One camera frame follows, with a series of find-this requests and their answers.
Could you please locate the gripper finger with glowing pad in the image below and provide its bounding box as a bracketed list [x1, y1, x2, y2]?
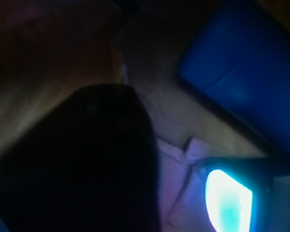
[197, 157, 290, 232]

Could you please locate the black box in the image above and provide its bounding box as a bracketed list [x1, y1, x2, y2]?
[0, 84, 160, 232]

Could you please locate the blue plastic bottle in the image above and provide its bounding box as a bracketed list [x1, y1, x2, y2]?
[177, 0, 290, 155]

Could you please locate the brown paper bag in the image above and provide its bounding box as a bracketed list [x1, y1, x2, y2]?
[0, 0, 290, 232]

